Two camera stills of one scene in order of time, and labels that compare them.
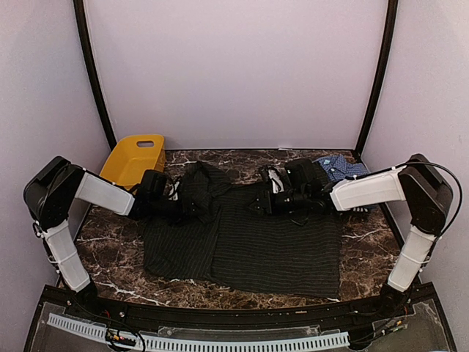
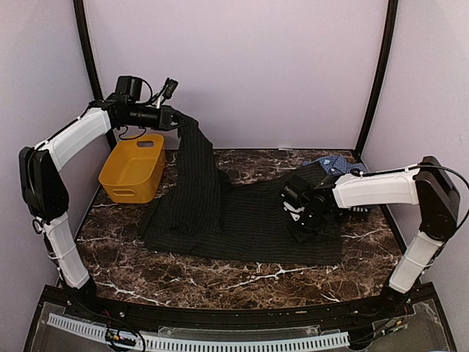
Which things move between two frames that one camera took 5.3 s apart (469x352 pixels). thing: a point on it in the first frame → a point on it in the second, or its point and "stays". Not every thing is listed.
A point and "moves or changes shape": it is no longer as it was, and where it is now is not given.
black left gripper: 184,213 → 165,116
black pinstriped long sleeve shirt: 221,238 moves or changes shape
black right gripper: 264,196 → 300,235
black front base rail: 407,321 stays
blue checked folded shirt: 339,169 stays
